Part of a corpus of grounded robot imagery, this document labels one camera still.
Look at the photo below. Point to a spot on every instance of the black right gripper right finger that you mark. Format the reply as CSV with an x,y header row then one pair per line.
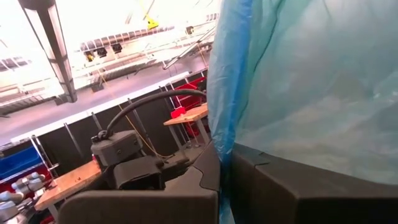
x,y
311,202

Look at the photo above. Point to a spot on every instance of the grey plastic parts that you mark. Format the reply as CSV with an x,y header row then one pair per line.
x,y
28,183
9,211

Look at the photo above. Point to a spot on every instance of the teal plastic trash bag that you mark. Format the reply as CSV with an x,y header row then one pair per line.
x,y
311,77

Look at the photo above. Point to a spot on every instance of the small wooden table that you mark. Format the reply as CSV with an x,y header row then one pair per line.
x,y
189,115

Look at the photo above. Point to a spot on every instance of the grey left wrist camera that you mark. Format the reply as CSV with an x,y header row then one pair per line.
x,y
116,147

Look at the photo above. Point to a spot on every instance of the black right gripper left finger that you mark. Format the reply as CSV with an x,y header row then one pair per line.
x,y
140,208

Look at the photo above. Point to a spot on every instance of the blue storage bin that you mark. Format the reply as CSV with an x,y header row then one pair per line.
x,y
18,161

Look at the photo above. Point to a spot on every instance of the black pillar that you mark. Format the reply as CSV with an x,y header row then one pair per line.
x,y
59,62

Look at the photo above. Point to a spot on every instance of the black panel wall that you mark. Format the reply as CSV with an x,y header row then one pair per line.
x,y
81,130

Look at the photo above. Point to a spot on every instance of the yellow hanging hook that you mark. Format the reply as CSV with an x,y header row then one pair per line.
x,y
152,23

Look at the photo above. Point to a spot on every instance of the red storage bins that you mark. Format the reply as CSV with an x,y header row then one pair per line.
x,y
189,93

